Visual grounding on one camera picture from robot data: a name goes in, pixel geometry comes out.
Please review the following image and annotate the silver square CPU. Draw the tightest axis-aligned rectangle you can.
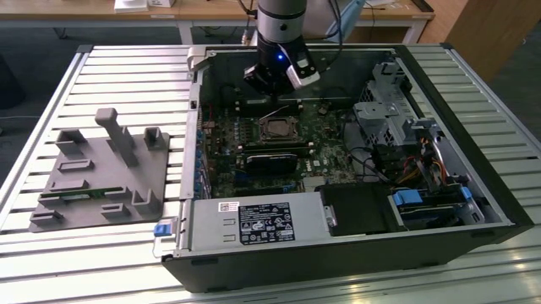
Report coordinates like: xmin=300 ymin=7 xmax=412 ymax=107
xmin=269 ymin=122 xmax=293 ymax=136

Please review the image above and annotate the metal socket cover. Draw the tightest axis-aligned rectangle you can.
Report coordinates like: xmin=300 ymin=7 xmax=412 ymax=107
xmin=258 ymin=117 xmax=304 ymax=141

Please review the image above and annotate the black RAM stick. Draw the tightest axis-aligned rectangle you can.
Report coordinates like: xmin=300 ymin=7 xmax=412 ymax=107
xmin=244 ymin=141 xmax=309 ymax=155

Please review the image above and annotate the black graphics card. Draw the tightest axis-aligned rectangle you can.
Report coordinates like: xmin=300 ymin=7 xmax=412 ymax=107
xmin=244 ymin=151 xmax=300 ymax=174

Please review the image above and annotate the green motherboard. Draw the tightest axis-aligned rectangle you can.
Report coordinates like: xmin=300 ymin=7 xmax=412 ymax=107
xmin=198 ymin=101 xmax=361 ymax=199

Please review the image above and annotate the grey metal drive cage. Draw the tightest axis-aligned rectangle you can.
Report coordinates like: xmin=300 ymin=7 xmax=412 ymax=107
xmin=353 ymin=61 xmax=445 ymax=146

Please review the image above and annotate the pale blue teach pendant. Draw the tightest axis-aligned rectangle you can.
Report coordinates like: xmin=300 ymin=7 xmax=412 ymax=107
xmin=328 ymin=0 xmax=365 ymax=42

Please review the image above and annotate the black plastic shroud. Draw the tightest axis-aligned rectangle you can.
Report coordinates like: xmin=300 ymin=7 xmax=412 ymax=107
xmin=317 ymin=182 xmax=403 ymax=237

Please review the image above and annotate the white box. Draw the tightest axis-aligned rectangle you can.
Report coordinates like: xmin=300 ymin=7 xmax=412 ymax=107
xmin=114 ymin=0 xmax=150 ymax=13

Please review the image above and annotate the grey power supply unit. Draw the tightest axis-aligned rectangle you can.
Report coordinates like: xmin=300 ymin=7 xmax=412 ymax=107
xmin=186 ymin=191 xmax=331 ymax=251

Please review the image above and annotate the grey parts rack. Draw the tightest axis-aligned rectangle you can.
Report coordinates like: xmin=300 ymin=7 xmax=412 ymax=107
xmin=27 ymin=107 xmax=172 ymax=234

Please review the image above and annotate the green RAM stick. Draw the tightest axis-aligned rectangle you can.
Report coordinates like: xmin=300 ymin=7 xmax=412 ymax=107
xmin=62 ymin=189 xmax=122 ymax=201

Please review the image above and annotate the wooden desk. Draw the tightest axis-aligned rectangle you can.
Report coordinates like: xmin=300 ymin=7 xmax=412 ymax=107
xmin=0 ymin=0 xmax=437 ymax=45

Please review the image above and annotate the black open PC case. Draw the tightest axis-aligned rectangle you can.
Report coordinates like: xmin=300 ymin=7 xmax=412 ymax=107
xmin=161 ymin=43 xmax=535 ymax=294

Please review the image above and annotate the wooden cabinet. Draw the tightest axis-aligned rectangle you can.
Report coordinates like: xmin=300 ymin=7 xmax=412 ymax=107
xmin=444 ymin=0 xmax=541 ymax=82

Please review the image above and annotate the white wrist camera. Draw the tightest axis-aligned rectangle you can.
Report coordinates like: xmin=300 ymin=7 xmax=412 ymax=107
xmin=285 ymin=47 xmax=321 ymax=88

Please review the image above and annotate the black cable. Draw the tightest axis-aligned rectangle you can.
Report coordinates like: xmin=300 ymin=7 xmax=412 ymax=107
xmin=345 ymin=113 xmax=391 ymax=183

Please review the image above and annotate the coloured wire bundle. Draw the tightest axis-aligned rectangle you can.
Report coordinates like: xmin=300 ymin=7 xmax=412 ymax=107
xmin=397 ymin=155 xmax=449 ymax=184

